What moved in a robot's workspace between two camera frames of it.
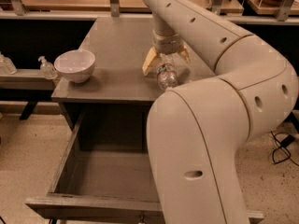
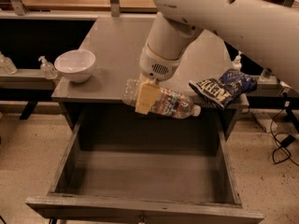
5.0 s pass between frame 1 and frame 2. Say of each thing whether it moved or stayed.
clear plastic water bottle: moved
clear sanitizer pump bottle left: stayed
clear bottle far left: stayed
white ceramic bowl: stayed
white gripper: moved
